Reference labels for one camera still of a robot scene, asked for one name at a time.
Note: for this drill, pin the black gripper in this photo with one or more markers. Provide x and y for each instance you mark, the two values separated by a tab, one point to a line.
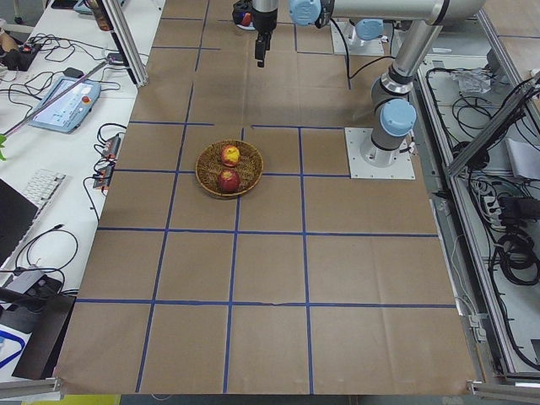
264	24

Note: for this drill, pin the red yellow apple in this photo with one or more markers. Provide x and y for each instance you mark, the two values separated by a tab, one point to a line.
230	155

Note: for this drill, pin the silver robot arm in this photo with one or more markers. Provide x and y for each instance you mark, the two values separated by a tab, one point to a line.
395	116
264	19

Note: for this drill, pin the woven wicker basket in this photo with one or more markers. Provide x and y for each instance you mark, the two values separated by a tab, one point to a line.
229	168

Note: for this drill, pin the red apple in basket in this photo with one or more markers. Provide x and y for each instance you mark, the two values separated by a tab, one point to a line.
229	181

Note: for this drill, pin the teach pendant tablet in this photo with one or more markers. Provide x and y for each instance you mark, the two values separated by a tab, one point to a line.
67	113

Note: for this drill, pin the white keyboard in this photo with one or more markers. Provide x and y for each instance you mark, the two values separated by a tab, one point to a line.
42	186

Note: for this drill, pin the black laptop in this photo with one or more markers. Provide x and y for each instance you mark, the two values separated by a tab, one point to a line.
17	216

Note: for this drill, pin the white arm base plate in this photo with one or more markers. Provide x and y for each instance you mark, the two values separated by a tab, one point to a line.
366	161
365	37

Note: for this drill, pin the aluminium frame post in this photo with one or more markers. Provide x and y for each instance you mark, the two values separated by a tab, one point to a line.
125	43

